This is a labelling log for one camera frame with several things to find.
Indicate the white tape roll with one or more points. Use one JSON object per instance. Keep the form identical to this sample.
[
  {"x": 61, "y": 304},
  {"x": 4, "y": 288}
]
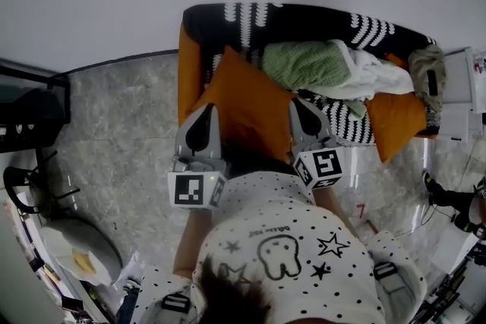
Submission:
[
  {"x": 19, "y": 128},
  {"x": 31, "y": 127}
]

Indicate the large orange cushion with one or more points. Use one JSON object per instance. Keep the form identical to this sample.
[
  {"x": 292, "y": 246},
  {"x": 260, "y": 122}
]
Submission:
[{"x": 250, "y": 106}]

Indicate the black glass cabinet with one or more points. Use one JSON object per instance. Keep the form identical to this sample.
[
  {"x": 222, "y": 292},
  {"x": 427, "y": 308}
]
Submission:
[{"x": 34, "y": 117}]

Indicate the person's right forearm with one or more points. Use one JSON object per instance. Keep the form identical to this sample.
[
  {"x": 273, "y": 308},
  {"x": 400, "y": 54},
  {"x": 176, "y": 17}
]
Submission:
[{"x": 330, "y": 201}]

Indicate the person's black trousers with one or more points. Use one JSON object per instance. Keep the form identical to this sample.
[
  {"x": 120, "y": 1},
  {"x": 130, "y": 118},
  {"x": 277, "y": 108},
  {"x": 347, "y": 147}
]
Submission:
[{"x": 250, "y": 163}]

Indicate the dark shelf frame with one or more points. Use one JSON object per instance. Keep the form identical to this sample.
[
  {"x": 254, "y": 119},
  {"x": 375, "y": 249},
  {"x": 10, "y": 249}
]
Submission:
[{"x": 448, "y": 292}]

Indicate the grey round pouf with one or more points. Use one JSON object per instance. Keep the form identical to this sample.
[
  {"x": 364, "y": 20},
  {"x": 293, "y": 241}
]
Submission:
[{"x": 76, "y": 235}]

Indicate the grey jacket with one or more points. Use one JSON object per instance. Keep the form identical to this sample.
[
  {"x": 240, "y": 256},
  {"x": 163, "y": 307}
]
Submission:
[{"x": 421, "y": 64}]

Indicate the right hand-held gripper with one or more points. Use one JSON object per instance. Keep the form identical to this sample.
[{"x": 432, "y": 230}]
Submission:
[{"x": 322, "y": 167}]

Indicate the black metal chair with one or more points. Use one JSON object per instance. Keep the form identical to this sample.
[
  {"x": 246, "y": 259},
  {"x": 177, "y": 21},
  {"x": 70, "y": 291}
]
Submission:
[{"x": 40, "y": 197}]

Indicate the white side counter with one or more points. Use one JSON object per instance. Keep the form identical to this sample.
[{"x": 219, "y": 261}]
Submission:
[{"x": 15, "y": 269}]

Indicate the small orange cushion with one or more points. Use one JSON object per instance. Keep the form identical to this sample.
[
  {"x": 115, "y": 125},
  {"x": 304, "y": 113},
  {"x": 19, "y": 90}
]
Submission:
[{"x": 395, "y": 121}]

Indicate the green knitted blanket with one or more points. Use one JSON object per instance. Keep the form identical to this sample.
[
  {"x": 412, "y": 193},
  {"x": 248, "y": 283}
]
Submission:
[{"x": 303, "y": 64}]

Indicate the person's spotted white shirt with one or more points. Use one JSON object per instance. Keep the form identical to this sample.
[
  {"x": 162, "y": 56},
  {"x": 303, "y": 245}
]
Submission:
[{"x": 273, "y": 220}]

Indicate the white desk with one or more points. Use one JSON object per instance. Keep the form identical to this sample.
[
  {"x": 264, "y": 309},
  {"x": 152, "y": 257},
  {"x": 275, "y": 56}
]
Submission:
[{"x": 459, "y": 102}]

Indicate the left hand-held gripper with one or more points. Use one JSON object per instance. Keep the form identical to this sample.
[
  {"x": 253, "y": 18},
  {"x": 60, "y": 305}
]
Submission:
[{"x": 190, "y": 189}]

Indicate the white egg-shaped plush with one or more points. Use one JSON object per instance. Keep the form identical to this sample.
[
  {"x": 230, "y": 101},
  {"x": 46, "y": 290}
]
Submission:
[{"x": 83, "y": 265}]

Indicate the pale green cloth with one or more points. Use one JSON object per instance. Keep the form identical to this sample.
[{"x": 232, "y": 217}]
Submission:
[{"x": 355, "y": 110}]

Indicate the person's left forearm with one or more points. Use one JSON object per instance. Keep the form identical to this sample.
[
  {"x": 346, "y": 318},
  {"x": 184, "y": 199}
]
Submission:
[{"x": 190, "y": 243}]

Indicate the orange sofa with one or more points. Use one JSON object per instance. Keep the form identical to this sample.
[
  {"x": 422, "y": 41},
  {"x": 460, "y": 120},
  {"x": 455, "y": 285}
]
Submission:
[{"x": 188, "y": 79}]

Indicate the white fluffy blanket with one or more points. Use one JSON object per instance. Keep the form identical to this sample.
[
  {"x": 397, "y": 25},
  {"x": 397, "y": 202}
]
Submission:
[{"x": 379, "y": 76}]

